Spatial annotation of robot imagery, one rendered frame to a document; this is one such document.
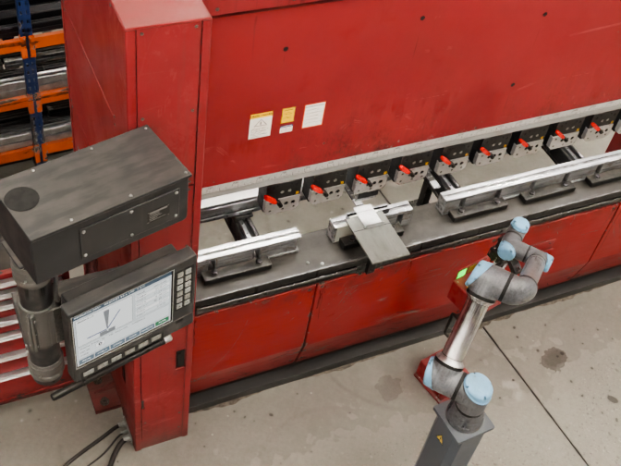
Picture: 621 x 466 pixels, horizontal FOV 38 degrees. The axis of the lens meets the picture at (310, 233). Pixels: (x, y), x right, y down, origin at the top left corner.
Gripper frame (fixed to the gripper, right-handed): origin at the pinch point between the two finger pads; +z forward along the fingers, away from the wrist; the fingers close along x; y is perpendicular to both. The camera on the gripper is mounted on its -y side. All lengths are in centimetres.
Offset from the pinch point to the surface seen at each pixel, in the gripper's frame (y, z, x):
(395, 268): 29.9, 13.5, 30.5
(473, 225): 26.1, -1.2, -8.2
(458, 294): 3.8, 10.4, 15.1
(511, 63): 43, -86, -6
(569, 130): 30, -40, -54
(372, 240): 34, -13, 49
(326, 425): 3, 84, 72
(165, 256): 28, -74, 154
